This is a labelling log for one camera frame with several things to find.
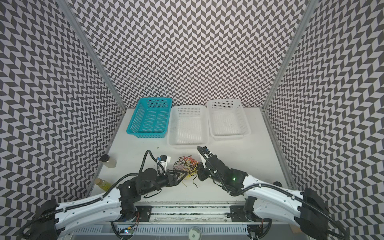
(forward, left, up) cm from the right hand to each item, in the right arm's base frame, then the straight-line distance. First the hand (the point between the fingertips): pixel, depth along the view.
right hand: (196, 164), depth 75 cm
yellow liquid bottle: (-8, +45, -1) cm, 46 cm away
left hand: (-6, +5, +1) cm, 8 cm away
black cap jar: (+5, +49, -5) cm, 50 cm away
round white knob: (-28, 0, -2) cm, 28 cm away
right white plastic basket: (+41, -24, -14) cm, 49 cm away
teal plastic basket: (+42, +34, -12) cm, 56 cm away
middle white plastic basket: (+35, +6, -13) cm, 38 cm away
